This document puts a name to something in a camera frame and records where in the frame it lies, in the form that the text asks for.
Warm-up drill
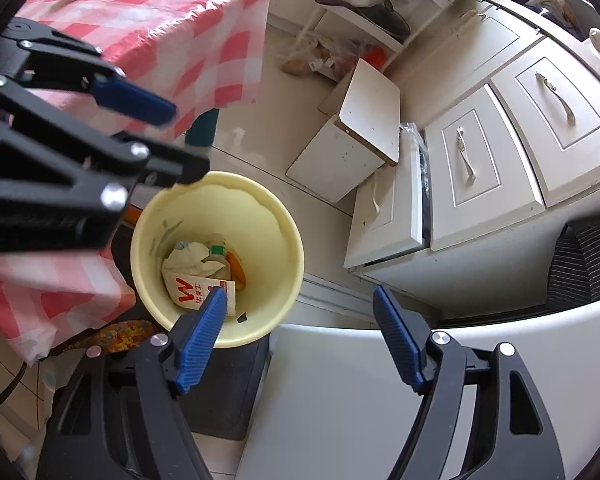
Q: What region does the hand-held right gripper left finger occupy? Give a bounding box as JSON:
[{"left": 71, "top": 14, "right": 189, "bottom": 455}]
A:
[{"left": 36, "top": 287, "right": 229, "bottom": 480}]

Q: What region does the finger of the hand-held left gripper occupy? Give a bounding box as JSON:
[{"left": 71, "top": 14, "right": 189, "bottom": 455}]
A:
[
  {"left": 0, "top": 17, "right": 177, "bottom": 126},
  {"left": 0, "top": 77, "right": 212, "bottom": 257}
]

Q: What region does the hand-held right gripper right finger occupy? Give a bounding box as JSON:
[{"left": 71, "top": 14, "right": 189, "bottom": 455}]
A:
[{"left": 372, "top": 285, "right": 566, "bottom": 480}]

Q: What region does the yellow plastic bucket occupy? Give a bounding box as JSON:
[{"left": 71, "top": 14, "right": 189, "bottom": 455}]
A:
[{"left": 130, "top": 171, "right": 306, "bottom": 350}]

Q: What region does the teal table leg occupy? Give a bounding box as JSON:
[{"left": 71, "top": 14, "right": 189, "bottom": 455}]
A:
[{"left": 186, "top": 109, "right": 220, "bottom": 148}]

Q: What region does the white carton red label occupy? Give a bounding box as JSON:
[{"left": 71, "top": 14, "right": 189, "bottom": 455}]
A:
[{"left": 161, "top": 241, "right": 237, "bottom": 317}]

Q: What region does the orange wrapper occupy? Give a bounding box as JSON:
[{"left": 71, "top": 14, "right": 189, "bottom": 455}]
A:
[{"left": 226, "top": 252, "right": 247, "bottom": 291}]

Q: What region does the white appliance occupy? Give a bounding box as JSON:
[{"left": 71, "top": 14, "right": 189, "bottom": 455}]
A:
[{"left": 235, "top": 290, "right": 600, "bottom": 480}]

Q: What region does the red checkered tablecloth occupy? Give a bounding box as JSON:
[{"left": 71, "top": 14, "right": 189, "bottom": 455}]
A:
[{"left": 0, "top": 0, "right": 271, "bottom": 368}]

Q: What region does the ajar white cabinet door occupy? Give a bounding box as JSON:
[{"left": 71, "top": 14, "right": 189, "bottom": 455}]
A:
[{"left": 343, "top": 124, "right": 433, "bottom": 275}]

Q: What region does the small white wooden stool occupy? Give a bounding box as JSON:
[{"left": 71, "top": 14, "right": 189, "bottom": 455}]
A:
[{"left": 286, "top": 58, "right": 402, "bottom": 205}]

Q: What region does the clear bag of food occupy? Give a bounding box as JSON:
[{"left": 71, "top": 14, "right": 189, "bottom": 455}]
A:
[{"left": 280, "top": 35, "right": 341, "bottom": 77}]

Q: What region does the white cabinet drawer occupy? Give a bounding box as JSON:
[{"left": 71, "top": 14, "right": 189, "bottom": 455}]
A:
[
  {"left": 425, "top": 82, "right": 546, "bottom": 251},
  {"left": 490, "top": 37, "right": 600, "bottom": 206}
]

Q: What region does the white kitchen cabinet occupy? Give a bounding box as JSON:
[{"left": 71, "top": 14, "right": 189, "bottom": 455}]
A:
[{"left": 343, "top": 0, "right": 600, "bottom": 311}]

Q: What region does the dark striped cloth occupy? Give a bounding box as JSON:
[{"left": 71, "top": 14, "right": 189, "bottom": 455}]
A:
[{"left": 547, "top": 215, "right": 600, "bottom": 311}]

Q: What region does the black pan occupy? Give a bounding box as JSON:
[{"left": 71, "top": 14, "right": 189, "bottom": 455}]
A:
[{"left": 314, "top": 0, "right": 412, "bottom": 38}]

